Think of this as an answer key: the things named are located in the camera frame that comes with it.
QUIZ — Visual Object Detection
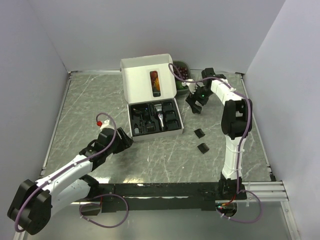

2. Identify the small oil bottle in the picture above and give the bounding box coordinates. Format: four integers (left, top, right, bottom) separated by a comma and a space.
134, 127, 140, 135

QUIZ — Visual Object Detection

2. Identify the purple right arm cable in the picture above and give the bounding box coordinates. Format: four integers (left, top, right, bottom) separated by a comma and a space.
167, 62, 263, 223

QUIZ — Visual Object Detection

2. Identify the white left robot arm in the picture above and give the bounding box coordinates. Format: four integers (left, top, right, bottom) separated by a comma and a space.
7, 127, 133, 235

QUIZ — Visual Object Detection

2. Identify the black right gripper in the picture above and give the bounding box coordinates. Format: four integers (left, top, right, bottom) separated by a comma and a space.
186, 84, 214, 114

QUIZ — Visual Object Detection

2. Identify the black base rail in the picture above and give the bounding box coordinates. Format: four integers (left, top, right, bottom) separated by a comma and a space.
68, 181, 247, 213

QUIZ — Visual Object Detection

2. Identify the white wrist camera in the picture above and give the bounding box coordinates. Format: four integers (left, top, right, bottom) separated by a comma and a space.
96, 119, 113, 131
182, 79, 198, 94

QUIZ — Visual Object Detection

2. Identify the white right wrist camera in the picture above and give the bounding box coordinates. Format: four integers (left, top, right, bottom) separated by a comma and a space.
182, 79, 198, 94

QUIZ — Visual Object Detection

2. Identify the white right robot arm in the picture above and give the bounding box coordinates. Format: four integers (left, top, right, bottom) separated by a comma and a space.
185, 68, 253, 199

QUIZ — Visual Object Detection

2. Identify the white hair clipper box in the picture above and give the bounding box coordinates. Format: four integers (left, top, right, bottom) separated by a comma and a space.
120, 53, 184, 142

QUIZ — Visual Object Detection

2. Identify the dark grape bunch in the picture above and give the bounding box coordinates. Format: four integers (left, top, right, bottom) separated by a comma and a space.
173, 66, 189, 80

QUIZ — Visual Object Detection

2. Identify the silver hair clipper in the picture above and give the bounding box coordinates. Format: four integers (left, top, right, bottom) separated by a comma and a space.
154, 103, 165, 130

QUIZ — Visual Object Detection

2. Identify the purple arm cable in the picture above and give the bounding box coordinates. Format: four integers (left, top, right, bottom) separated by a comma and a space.
14, 112, 130, 233
167, 62, 263, 223

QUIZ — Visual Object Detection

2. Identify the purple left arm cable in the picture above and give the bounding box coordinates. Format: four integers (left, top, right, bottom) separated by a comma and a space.
14, 112, 130, 233

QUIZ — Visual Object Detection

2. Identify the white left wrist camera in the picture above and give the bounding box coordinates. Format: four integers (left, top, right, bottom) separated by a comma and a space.
96, 119, 113, 131

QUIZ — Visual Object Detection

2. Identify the grey fruit tray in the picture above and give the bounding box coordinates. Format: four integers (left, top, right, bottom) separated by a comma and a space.
172, 59, 193, 97

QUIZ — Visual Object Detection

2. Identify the green lime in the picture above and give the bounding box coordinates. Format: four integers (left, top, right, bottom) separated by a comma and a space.
175, 81, 187, 91

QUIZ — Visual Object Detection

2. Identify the black cleaning brush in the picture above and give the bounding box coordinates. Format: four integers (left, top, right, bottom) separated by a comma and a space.
139, 117, 144, 134

